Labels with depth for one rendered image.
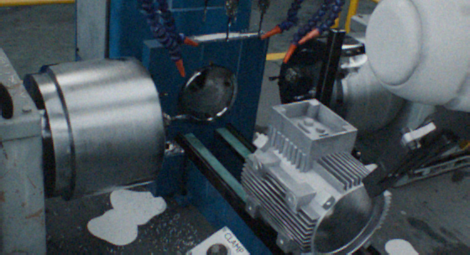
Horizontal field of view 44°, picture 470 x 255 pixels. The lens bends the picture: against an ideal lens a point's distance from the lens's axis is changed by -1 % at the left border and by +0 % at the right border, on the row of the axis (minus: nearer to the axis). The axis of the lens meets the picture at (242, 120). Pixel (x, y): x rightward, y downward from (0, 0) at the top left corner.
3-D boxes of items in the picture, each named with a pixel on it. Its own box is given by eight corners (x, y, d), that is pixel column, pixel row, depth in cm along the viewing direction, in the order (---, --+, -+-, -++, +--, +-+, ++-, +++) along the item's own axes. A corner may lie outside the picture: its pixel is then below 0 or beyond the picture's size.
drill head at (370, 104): (242, 118, 147) (258, 23, 135) (363, 96, 168) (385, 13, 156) (302, 172, 129) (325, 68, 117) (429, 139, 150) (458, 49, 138)
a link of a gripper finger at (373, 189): (402, 175, 78) (399, 176, 78) (373, 197, 84) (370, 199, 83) (392, 156, 79) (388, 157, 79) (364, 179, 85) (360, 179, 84)
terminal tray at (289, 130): (263, 141, 107) (269, 106, 104) (309, 132, 113) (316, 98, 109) (302, 176, 99) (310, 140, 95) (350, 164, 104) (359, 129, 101)
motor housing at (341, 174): (233, 213, 112) (247, 127, 103) (310, 191, 122) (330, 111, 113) (295, 283, 98) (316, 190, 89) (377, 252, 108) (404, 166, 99)
